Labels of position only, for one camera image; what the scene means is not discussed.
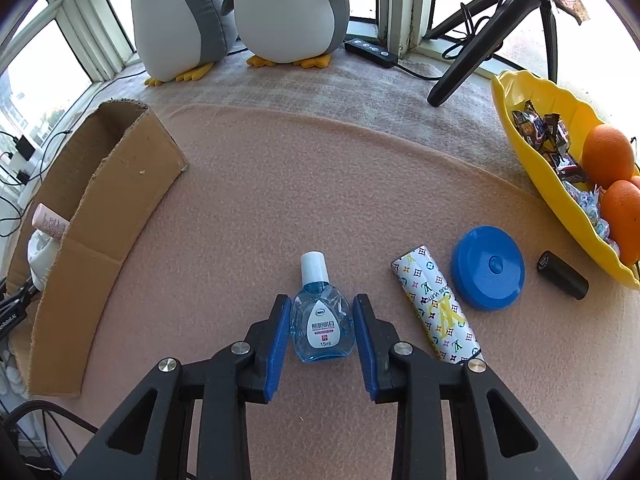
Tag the patterned white lighter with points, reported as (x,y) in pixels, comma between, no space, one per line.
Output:
(447,328)

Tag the black tripod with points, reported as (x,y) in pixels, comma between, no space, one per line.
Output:
(487,23)

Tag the large plush penguin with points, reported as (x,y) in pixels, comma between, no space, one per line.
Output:
(181,40)

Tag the small black cylinder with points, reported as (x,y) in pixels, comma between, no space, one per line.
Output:
(559,273)

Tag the pink blanket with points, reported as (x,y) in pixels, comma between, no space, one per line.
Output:
(352,161)

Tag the wrapped candies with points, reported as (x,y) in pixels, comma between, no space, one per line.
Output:
(559,176)

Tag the white round plug adapter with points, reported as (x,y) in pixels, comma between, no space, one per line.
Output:
(41,253)

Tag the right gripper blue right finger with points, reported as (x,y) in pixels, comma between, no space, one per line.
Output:
(396,372)

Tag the brown cardboard box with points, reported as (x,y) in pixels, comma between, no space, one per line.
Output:
(107,181)

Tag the black power adapter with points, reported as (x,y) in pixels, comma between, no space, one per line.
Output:
(24,147)

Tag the blue eye drop bottle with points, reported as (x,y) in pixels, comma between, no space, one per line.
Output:
(321,323)

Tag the pink white tube bottle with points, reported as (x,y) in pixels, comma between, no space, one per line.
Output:
(49,222)

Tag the orange fruit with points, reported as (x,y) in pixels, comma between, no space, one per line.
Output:
(620,208)
(607,156)

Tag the small plush penguin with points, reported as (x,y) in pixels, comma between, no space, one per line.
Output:
(303,33)

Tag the blue round tape measure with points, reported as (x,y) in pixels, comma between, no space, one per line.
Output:
(488,269)

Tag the white power strip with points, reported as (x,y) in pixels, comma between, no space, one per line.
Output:
(15,175)

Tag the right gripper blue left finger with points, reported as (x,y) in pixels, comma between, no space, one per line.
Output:
(247,371)

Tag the yellow fruit bowl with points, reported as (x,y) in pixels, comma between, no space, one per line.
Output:
(511,92)

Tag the black inline remote switch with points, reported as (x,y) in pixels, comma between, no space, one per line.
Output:
(370,52)

